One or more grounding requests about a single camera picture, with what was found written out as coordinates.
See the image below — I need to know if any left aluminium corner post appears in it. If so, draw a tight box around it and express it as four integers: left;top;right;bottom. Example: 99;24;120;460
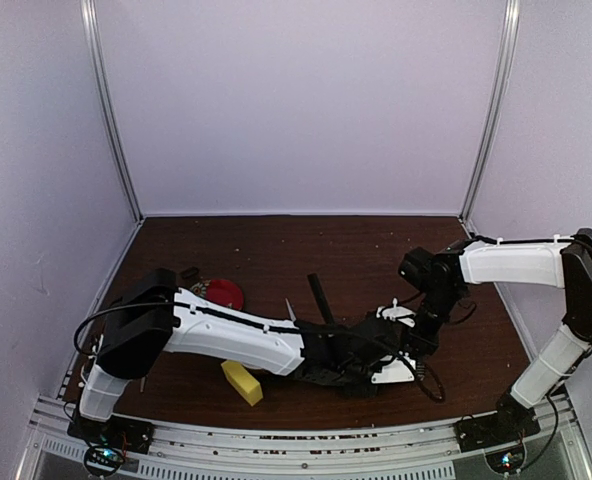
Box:
80;0;144;223

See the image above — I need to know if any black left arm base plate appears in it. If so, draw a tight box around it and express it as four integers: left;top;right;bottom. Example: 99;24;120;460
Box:
67;415;154;454

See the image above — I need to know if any right aluminium corner post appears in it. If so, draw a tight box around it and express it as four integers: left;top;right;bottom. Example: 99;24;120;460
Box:
459;0;521;231

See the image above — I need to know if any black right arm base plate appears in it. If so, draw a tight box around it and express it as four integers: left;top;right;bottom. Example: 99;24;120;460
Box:
454;413;541;453

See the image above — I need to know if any aluminium corner post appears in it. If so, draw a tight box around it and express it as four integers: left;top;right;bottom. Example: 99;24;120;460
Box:
459;0;521;231
80;0;144;223

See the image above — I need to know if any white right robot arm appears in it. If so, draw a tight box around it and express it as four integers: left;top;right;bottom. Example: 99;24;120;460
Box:
398;228;592;442

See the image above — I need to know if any yellow sponge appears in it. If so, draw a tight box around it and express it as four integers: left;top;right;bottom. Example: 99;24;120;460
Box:
221;360;264;406

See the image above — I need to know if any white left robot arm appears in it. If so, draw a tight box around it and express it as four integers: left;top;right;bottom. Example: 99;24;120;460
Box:
78;269;417;444

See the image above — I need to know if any red floral plate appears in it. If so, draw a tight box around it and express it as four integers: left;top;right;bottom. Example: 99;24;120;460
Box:
190;279;245;310

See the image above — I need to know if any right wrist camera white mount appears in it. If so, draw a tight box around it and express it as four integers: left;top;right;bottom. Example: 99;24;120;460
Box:
376;298;416;328

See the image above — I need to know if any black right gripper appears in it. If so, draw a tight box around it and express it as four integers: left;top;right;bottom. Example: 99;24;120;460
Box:
400;286;464;357

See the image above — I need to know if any black comb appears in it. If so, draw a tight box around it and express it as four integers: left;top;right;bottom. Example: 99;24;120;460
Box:
307;273;336;325

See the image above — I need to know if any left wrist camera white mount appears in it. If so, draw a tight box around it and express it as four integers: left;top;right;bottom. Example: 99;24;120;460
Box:
371;357;416;385

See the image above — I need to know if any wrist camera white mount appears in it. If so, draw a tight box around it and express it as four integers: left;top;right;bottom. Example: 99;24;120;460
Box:
371;357;416;385
376;298;416;328

